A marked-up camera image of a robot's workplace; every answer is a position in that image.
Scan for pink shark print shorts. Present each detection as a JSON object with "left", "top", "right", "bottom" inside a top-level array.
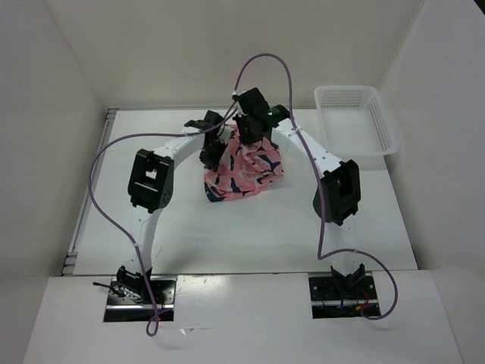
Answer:
[{"left": 203, "top": 125, "right": 284, "bottom": 202}]

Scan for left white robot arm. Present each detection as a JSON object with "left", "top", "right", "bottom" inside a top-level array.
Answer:
[{"left": 116, "top": 111, "right": 226, "bottom": 303}]

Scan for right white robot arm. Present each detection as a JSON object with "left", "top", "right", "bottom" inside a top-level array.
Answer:
[{"left": 232, "top": 88, "right": 365, "bottom": 298}]

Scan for white plastic basket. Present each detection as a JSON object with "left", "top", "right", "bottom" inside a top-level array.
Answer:
[{"left": 314, "top": 85, "right": 399, "bottom": 157}]

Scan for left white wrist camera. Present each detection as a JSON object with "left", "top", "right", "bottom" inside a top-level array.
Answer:
[{"left": 218, "top": 124, "right": 236, "bottom": 143}]

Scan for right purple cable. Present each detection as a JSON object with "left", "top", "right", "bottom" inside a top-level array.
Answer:
[{"left": 231, "top": 52, "right": 399, "bottom": 322}]

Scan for purple cable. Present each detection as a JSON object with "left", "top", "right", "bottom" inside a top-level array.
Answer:
[
  {"left": 87, "top": 106, "right": 240, "bottom": 337},
  {"left": 231, "top": 52, "right": 399, "bottom": 322}
]

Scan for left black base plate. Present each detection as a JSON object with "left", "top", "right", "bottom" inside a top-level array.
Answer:
[{"left": 103, "top": 277, "right": 177, "bottom": 323}]

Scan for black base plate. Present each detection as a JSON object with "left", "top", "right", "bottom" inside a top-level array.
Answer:
[
  {"left": 308, "top": 275, "right": 381, "bottom": 319},
  {"left": 103, "top": 277, "right": 177, "bottom": 323}
]

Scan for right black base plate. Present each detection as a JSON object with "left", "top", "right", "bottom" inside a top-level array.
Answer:
[{"left": 308, "top": 275, "right": 381, "bottom": 319}]

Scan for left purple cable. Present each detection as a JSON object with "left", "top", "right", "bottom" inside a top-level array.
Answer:
[{"left": 87, "top": 106, "right": 240, "bottom": 337}]

